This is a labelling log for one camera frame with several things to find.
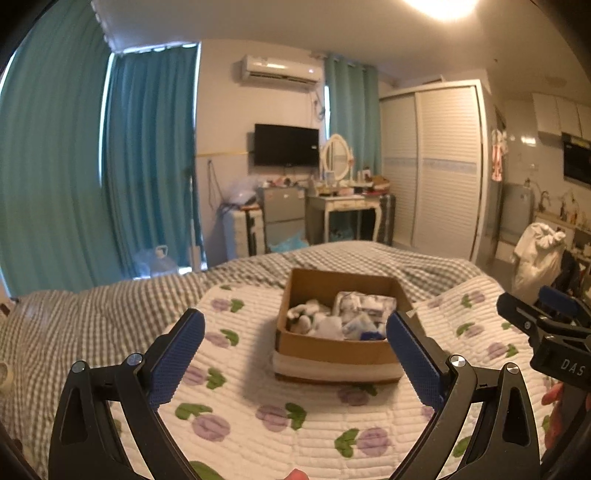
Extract white suitcase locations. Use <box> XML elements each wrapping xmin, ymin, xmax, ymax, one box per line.
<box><xmin>225</xmin><ymin>209</ymin><xmax>265</xmax><ymax>260</ymax></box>

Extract silver suitcase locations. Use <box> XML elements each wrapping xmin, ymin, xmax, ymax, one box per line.
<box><xmin>376</xmin><ymin>194</ymin><xmax>397</xmax><ymax>245</ymax></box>

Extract blue and white packet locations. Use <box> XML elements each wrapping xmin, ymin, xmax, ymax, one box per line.
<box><xmin>344</xmin><ymin>316</ymin><xmax>387</xmax><ymax>343</ymax></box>

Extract blue plastic bag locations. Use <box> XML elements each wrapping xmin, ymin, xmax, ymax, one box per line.
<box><xmin>270</xmin><ymin>232</ymin><xmax>310</xmax><ymax>254</ymax></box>

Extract clear water jug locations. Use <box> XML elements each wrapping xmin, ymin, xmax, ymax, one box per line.
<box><xmin>134</xmin><ymin>244</ymin><xmax>179</xmax><ymax>278</ymax></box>

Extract white wall cabinets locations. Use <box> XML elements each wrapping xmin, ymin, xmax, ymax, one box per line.
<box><xmin>532</xmin><ymin>92</ymin><xmax>591</xmax><ymax>138</ymax></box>

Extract wide teal curtain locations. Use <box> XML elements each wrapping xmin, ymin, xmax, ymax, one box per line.
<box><xmin>0</xmin><ymin>0</ymin><xmax>116</xmax><ymax>297</ymax></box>

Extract black range hood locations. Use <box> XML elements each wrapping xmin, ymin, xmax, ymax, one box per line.
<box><xmin>562</xmin><ymin>132</ymin><xmax>591</xmax><ymax>186</ymax></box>

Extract cardboard box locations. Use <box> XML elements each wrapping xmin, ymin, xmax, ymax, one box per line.
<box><xmin>274</xmin><ymin>268</ymin><xmax>419</xmax><ymax>384</ymax></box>

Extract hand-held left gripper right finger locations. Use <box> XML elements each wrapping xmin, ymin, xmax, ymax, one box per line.
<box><xmin>385</xmin><ymin>311</ymin><xmax>542</xmax><ymax>480</ymax></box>

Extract black and white sock roll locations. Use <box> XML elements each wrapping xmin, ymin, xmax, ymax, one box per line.
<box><xmin>286</xmin><ymin>300</ymin><xmax>320</xmax><ymax>334</ymax></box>

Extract white sliding wardrobe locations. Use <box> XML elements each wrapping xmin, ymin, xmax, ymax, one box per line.
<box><xmin>379</xmin><ymin>79</ymin><xmax>490</xmax><ymax>267</ymax></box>

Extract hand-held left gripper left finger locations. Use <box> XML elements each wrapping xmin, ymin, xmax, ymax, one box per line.
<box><xmin>48</xmin><ymin>308</ymin><xmax>206</xmax><ymax>480</ymax></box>

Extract silver mini fridge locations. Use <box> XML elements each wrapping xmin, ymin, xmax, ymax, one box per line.
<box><xmin>257</xmin><ymin>186</ymin><xmax>306</xmax><ymax>254</ymax></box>

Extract floral tissue pack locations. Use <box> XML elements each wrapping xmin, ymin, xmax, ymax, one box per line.
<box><xmin>335</xmin><ymin>291</ymin><xmax>397</xmax><ymax>320</ymax></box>

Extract narrow teal curtain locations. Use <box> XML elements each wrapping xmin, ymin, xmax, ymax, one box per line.
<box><xmin>323</xmin><ymin>54</ymin><xmax>382</xmax><ymax>179</ymax></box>

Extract person's right hand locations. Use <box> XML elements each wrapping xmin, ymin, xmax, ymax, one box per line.
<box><xmin>542</xmin><ymin>382</ymin><xmax>568</xmax><ymax>451</ymax></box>

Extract white air conditioner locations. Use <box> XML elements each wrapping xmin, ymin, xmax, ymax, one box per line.
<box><xmin>240</xmin><ymin>54</ymin><xmax>324</xmax><ymax>86</ymax></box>

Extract black wall television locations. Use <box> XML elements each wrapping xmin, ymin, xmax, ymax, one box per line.
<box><xmin>254</xmin><ymin>123</ymin><xmax>320</xmax><ymax>167</ymax></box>

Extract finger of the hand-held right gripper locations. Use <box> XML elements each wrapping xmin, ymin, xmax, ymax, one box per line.
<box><xmin>496</xmin><ymin>292</ymin><xmax>556</xmax><ymax>345</ymax></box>
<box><xmin>538</xmin><ymin>285</ymin><xmax>591</xmax><ymax>325</ymax></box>

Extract quilted floral blanket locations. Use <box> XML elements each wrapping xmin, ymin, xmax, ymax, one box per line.
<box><xmin>104</xmin><ymin>277</ymin><xmax>561</xmax><ymax>480</ymax></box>

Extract clear plastic bag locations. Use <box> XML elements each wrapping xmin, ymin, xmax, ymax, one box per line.
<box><xmin>226</xmin><ymin>178</ymin><xmax>260</xmax><ymax>206</ymax></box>

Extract dark patterned clothes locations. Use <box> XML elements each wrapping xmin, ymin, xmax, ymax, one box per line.
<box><xmin>558</xmin><ymin>249</ymin><xmax>583</xmax><ymax>297</ymax></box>

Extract dark wall cable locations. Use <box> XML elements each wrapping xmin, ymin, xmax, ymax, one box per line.
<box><xmin>208</xmin><ymin>159</ymin><xmax>223</xmax><ymax>213</ymax></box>

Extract white vanity table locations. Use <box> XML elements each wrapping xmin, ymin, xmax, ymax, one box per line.
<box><xmin>307</xmin><ymin>191</ymin><xmax>384</xmax><ymax>243</ymax></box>

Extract pink hanging garment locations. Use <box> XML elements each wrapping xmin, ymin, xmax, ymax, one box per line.
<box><xmin>490</xmin><ymin>130</ymin><xmax>509</xmax><ymax>182</ymax></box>

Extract white cloth bundle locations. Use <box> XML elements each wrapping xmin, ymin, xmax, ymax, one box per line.
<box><xmin>512</xmin><ymin>222</ymin><xmax>568</xmax><ymax>299</ymax></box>

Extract oval white vanity mirror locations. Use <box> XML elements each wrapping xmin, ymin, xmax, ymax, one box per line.
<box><xmin>321</xmin><ymin>134</ymin><xmax>353</xmax><ymax>182</ymax></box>

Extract grey gingham duvet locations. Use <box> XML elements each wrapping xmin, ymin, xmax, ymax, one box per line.
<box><xmin>0</xmin><ymin>240</ymin><xmax>509</xmax><ymax>468</ymax></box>

